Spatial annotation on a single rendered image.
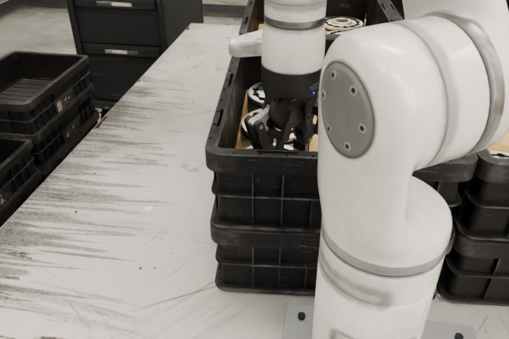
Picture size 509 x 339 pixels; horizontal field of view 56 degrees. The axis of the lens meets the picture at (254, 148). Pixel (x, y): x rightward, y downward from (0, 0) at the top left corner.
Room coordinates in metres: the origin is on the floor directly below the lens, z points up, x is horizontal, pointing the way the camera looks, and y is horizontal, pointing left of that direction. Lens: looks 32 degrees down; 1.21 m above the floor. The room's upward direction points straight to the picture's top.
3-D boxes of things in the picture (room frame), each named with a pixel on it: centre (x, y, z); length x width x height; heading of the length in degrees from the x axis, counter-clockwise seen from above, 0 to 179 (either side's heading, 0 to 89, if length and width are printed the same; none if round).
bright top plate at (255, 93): (0.74, -0.04, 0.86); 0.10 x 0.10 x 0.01
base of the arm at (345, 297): (0.27, -0.10, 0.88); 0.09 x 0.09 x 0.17; 83
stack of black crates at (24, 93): (1.44, 0.77, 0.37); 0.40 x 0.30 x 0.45; 170
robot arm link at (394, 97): (0.27, -0.09, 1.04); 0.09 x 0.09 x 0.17; 23
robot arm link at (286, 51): (0.56, -0.03, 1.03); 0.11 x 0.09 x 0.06; 41
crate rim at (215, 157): (0.63, -0.11, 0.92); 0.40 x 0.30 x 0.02; 176
